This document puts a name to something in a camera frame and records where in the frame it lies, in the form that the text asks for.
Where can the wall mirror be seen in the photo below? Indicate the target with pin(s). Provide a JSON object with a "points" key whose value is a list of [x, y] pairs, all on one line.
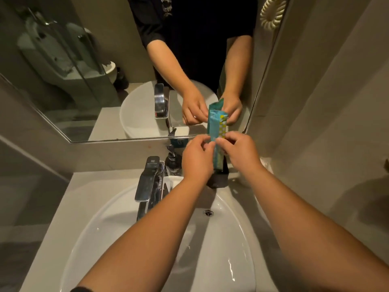
{"points": [[91, 88]]}

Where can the chrome sink faucet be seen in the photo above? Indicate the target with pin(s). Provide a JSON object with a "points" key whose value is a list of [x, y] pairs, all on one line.
{"points": [[147, 182]]}

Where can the person's left hand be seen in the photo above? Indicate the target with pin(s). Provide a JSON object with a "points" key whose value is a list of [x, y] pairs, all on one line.
{"points": [[196, 161]]}

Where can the teal patterned packet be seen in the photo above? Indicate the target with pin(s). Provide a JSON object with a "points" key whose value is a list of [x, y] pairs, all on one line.
{"points": [[217, 124]]}

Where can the person's right forearm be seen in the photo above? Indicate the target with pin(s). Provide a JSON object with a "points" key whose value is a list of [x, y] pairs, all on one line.
{"points": [[304, 234]]}

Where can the person's right thumb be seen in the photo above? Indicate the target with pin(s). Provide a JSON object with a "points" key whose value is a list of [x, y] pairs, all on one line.
{"points": [[223, 146]]}

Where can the black square holder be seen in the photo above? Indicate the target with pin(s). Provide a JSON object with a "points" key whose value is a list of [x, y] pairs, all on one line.
{"points": [[218, 179]]}

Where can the white ceramic sink basin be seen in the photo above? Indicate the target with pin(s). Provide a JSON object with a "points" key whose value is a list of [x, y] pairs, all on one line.
{"points": [[218, 255]]}

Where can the person's left thumb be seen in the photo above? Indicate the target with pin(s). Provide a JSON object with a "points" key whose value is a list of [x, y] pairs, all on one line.
{"points": [[210, 148]]}

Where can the person's left forearm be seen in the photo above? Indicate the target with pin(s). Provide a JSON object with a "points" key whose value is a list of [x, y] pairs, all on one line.
{"points": [[152, 237]]}

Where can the dark soap pump bottle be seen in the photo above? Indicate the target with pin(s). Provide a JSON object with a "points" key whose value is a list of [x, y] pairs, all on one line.
{"points": [[173, 162]]}

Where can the person's right hand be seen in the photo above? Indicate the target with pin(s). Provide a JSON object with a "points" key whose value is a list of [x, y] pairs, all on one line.
{"points": [[244, 153]]}

